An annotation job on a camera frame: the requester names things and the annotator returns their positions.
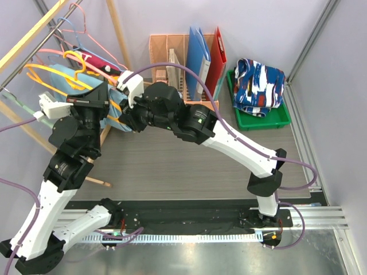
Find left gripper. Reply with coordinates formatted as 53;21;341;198
69;82;112;154

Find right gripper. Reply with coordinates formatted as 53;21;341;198
119;89;174;133

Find yellow hanger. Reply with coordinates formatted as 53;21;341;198
25;49;131;132

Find mint green hanger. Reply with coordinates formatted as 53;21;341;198
2;91;53;128

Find colourful patterned trousers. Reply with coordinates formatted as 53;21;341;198
233;58;286;117

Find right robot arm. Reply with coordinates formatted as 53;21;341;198
118;82;286;227

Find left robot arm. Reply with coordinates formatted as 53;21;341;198
1;82;123;274

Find tan cube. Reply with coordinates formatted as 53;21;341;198
155;69;167;84

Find wooden block book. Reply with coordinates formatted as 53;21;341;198
166;48;181;89

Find peach desk organizer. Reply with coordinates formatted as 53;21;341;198
149;34;214;110

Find blue folder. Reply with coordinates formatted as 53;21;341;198
185;27;211;101

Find wooden clothes rack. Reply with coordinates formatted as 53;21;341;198
1;1;132;188

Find red folder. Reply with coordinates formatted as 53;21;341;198
205;27;227;101

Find green plastic tray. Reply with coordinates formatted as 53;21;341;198
227;69;291;131

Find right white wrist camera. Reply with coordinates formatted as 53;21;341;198
116;70;144;109

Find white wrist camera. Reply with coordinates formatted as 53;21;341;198
33;92;72;121
116;70;144;109

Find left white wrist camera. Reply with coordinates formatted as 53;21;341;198
33;92;72;121

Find pink wire hanger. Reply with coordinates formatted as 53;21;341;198
54;2;128;72

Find metal rack rail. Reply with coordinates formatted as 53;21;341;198
1;1;82;92

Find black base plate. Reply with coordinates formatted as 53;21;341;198
105;199;300;235

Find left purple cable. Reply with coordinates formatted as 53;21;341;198
0;117;144;275

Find aluminium frame post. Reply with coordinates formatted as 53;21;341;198
287;0;340;84

